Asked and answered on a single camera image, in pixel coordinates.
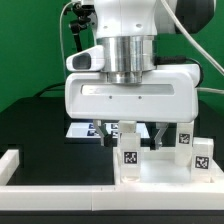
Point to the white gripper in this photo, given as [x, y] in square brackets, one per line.
[166, 95]

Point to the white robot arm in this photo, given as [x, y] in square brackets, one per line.
[121, 77]

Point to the white tag base sheet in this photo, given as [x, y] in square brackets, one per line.
[81, 130]

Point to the white U-shaped fence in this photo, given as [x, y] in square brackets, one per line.
[135, 196]

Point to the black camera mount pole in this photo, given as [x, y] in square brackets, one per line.
[78, 30]

